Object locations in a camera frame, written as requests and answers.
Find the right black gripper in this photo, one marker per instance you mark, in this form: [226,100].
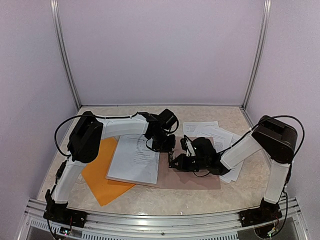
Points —
[181,166]

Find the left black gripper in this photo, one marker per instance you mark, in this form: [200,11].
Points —
[171,146]

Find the pink-brown file folder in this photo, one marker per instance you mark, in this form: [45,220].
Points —
[172,179]

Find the white printed sheet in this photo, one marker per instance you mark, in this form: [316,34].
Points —
[133,162]
[189,128]
[208,132]

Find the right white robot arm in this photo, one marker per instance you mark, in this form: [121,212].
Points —
[273,138]

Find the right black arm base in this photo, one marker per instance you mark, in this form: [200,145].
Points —
[266,212]

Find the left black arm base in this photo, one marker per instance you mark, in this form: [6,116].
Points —
[59,213]

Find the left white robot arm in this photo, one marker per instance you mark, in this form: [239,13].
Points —
[84,144]

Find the metal folder clip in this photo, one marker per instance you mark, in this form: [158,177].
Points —
[171,157]

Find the orange folder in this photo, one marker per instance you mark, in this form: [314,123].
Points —
[103,189]

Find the white printed sheet back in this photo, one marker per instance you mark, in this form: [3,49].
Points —
[189,128]

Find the white printed sheet dense text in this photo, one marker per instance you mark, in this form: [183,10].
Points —
[232,170]

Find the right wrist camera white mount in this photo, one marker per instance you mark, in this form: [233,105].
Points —
[186,145]

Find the right aluminium frame post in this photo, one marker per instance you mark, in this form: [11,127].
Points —
[258,53]

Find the aluminium frame post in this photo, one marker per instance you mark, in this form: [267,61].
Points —
[54,6]
[258,53]

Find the left aluminium frame post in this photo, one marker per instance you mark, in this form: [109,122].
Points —
[54,6]

